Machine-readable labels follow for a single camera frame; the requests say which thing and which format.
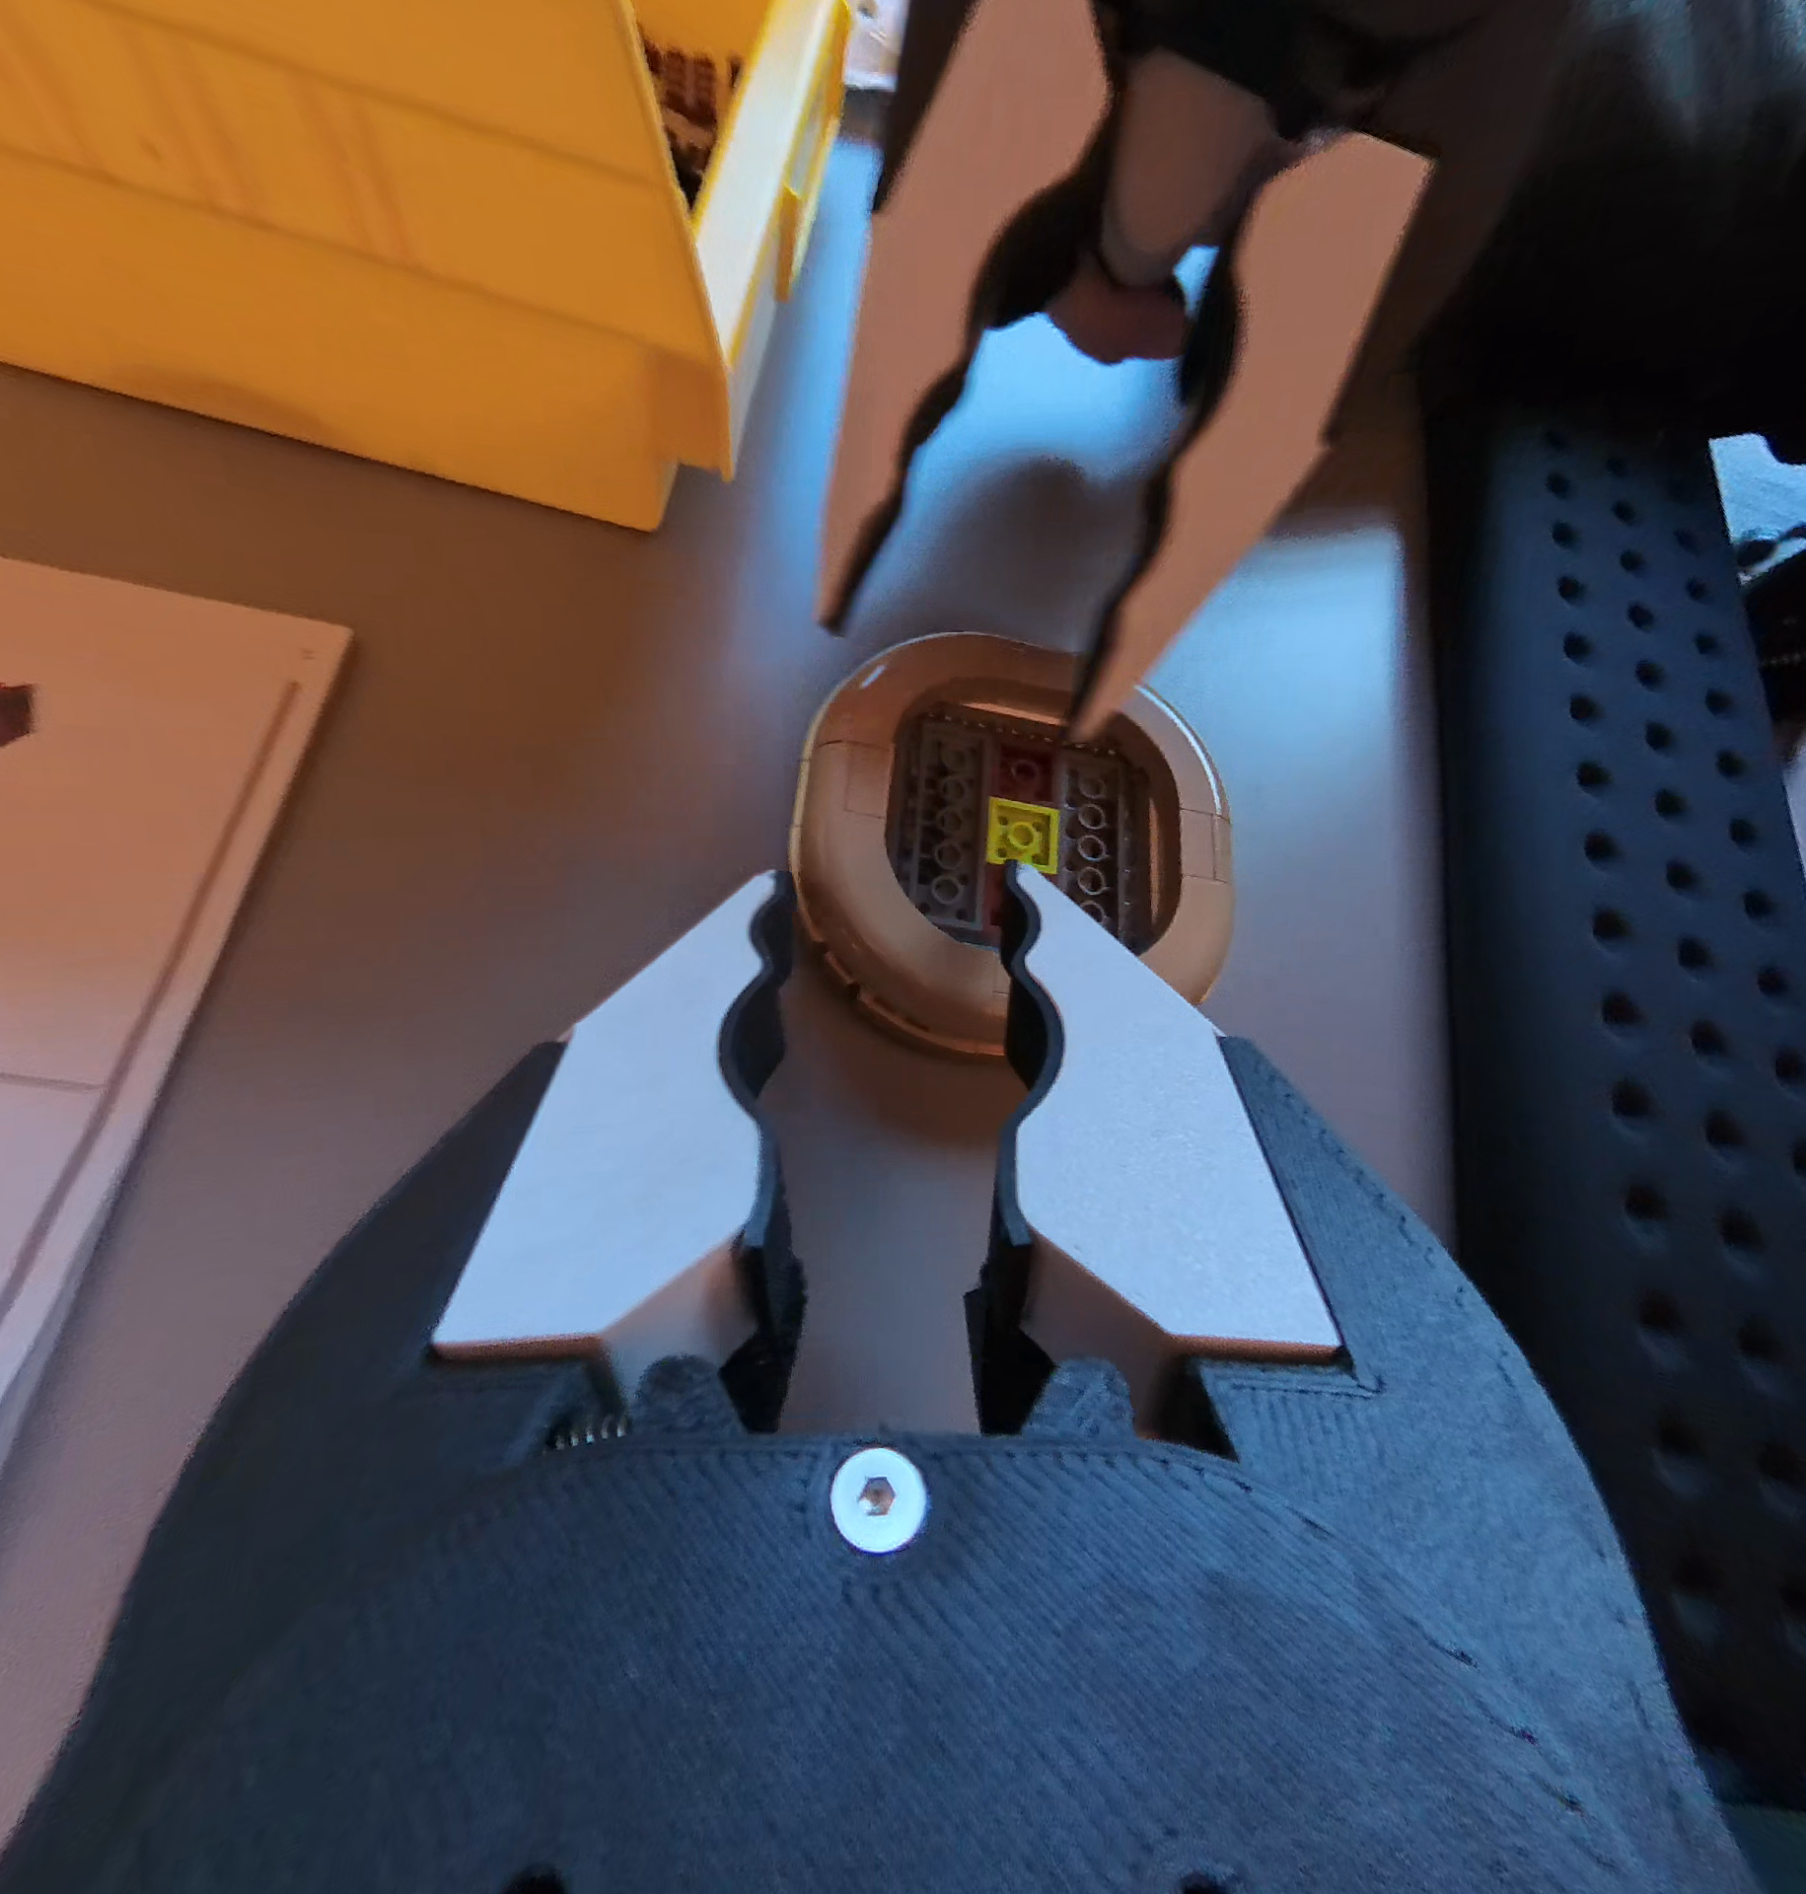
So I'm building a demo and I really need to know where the tan brick pot base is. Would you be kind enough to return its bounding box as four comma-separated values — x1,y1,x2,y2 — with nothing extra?
790,631,1233,1063

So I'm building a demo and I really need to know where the instruction booklet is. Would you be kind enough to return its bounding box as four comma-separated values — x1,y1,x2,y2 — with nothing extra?
0,548,354,1561

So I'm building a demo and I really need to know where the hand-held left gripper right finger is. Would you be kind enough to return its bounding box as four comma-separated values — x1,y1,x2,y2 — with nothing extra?
967,862,1351,1435

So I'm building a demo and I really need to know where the person's right hand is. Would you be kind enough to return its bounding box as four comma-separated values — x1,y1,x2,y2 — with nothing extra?
1051,56,1290,367

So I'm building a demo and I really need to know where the yellow plastic bin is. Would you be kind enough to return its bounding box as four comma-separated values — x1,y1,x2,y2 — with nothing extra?
0,0,855,533

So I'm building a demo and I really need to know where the person's right forearm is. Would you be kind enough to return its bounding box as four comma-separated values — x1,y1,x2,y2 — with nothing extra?
1437,0,1806,461

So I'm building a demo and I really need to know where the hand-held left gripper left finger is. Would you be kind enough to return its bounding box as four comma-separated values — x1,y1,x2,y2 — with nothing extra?
429,870,809,1435

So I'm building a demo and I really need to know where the pile of small brown bricks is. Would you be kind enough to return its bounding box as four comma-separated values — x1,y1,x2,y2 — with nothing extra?
639,31,745,210

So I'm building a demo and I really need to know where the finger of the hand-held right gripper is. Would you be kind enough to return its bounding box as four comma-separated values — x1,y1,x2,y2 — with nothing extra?
1069,145,1441,743
817,0,1114,636

